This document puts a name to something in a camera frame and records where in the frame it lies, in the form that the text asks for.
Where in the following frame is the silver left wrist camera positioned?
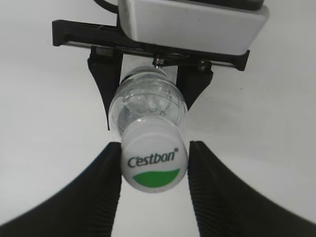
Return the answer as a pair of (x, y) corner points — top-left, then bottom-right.
(118, 0), (269, 55)

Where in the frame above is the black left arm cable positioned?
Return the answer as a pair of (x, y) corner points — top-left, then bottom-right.
(93, 0), (119, 13)

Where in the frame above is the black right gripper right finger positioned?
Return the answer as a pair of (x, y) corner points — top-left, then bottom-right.
(188, 141), (316, 237)

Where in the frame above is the clear Cestbon water bottle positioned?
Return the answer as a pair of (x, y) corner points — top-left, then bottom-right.
(108, 66), (188, 141)

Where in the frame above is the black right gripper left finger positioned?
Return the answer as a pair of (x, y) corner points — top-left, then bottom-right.
(0, 142), (122, 237)

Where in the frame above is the white green bottle cap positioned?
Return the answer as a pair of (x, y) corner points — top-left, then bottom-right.
(120, 117), (189, 193)

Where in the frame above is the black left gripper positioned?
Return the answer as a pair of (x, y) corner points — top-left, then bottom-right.
(52, 20), (250, 125)

